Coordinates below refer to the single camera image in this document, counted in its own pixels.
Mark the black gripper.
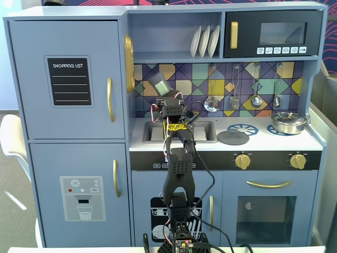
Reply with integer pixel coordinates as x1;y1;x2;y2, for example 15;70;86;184
156;89;185;124

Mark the gray salt shaker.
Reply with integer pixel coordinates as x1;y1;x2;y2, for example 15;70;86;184
146;72;172;97

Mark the steel skimmer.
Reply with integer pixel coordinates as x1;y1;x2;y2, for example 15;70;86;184
204;63;220;112

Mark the gold toy phone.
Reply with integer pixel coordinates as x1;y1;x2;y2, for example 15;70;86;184
123;34;135;93

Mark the white plate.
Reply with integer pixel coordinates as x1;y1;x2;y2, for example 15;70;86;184
190;25;202;59
199;25;211;59
207;25;221;58

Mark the steel spatula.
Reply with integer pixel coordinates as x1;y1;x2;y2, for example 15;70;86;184
228;63;241;111

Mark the gray pot lid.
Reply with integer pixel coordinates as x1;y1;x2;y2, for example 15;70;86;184
217;129;250;145

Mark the steel ladle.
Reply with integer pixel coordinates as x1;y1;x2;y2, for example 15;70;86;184
250;62;263;109

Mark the gold stove knob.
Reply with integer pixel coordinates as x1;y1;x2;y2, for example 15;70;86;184
290;153;306;169
234;153;251;170

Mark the blue toy kitchen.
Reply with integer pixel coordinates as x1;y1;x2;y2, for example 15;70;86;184
3;2;330;248

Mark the steel spoon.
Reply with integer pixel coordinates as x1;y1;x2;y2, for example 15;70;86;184
273;62;283;108

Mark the steel pot with lid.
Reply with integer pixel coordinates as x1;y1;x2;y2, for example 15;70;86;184
268;112;311;135

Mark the robot controller board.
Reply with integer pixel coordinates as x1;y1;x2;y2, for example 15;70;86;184
172;238;195;253

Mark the white chair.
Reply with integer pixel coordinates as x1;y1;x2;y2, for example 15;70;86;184
0;113;43;248

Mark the light blue desk partition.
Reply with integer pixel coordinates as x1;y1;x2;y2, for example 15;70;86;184
309;71;337;248

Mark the gold fridge handle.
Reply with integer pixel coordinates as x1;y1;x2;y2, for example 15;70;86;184
106;77;115;123

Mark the gold microwave handle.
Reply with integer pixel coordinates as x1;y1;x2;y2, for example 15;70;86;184
230;21;239;50

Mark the gold freezer handle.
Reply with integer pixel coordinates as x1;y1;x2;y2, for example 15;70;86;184
113;159;122;198

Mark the black USB cable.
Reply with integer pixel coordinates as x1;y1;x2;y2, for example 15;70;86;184
184;142;235;253

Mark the gold oven handle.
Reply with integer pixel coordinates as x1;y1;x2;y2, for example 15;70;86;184
246;180;292;189

